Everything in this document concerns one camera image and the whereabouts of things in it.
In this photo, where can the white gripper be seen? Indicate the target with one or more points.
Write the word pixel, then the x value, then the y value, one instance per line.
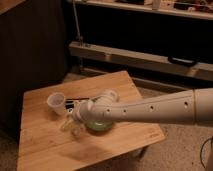
pixel 82 111

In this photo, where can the clear plastic bottle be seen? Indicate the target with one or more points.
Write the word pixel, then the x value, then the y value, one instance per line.
pixel 72 126

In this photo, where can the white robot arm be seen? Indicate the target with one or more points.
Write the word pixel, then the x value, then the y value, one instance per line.
pixel 185 107

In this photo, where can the clear plastic cup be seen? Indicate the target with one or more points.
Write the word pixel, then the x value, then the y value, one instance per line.
pixel 56 102

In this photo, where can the green bowl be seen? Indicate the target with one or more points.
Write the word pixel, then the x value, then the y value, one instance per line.
pixel 97 126

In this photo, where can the wooden table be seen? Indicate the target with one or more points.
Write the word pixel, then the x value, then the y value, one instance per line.
pixel 45 147

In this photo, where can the dark cabinet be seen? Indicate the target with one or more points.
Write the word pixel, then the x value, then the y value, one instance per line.
pixel 33 54

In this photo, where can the shelf board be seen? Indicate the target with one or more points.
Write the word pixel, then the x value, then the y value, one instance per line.
pixel 141 8

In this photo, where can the long case with handle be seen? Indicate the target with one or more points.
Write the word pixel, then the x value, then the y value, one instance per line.
pixel 140 60

